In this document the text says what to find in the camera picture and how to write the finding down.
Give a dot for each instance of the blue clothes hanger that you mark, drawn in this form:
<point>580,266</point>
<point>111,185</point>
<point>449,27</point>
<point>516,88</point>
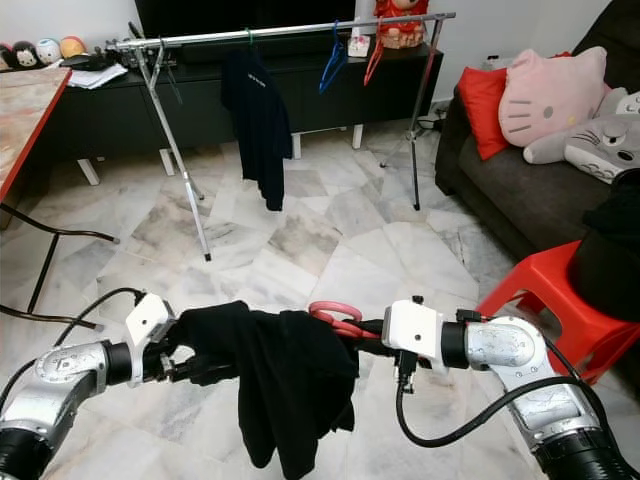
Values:
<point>338,48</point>

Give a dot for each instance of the dark brown fabric sofa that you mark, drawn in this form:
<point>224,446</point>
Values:
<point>520,200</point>

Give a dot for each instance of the red Ganesha statue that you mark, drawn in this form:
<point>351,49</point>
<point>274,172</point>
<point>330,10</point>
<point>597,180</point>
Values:
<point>400,32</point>

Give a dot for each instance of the black knit garment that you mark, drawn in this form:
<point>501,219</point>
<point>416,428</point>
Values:
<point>280,400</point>

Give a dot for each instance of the orange round plush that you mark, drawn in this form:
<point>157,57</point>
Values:
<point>73,47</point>

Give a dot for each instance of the navy zip shirt with logo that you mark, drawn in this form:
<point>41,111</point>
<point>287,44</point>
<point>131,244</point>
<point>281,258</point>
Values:
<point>257,130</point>

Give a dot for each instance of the black flat pouch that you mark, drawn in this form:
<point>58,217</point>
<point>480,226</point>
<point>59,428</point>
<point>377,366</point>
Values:
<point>95,62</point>

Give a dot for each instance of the red cushion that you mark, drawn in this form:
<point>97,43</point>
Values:
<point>482,110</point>

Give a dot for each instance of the grey Totoro plush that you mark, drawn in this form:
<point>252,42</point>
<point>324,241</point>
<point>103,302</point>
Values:
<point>600,145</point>

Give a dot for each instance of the red clothes hanger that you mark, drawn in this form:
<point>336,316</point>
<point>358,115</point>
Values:
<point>372,62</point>

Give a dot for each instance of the white tissue box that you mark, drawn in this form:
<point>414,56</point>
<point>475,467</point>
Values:
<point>358,46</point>

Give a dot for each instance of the white paper stack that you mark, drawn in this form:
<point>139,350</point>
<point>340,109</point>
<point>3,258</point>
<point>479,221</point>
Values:
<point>98,78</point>

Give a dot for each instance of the marble top folding table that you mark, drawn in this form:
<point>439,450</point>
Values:
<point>25,120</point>

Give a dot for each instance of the green clothes hanger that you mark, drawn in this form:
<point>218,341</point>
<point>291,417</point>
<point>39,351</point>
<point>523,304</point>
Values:
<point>249,38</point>

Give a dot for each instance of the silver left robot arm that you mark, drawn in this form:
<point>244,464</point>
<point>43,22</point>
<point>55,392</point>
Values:
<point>70,375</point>

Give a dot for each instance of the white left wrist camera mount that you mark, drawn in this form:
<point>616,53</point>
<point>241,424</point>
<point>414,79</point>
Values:
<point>150,322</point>

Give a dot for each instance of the black television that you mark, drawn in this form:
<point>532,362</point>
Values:
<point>240,15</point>

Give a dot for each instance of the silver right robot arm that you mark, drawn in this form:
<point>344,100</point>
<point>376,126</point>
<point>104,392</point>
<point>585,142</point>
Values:
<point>500,345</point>

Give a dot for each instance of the pink Hello Kitty cushion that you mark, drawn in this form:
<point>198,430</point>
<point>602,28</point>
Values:
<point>550,100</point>

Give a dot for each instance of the silver metal clothes rack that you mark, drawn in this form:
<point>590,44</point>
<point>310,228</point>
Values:
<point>290,30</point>

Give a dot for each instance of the red plastic stool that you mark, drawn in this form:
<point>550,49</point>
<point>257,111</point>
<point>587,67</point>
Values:
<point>535,285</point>

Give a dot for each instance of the white round plush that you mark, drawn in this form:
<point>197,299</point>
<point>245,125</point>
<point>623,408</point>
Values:
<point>48,52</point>

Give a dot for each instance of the black round mouse plush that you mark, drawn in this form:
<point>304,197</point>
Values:
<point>26,57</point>

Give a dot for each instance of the black TV cabinet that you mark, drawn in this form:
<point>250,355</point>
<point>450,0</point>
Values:
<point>120,120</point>

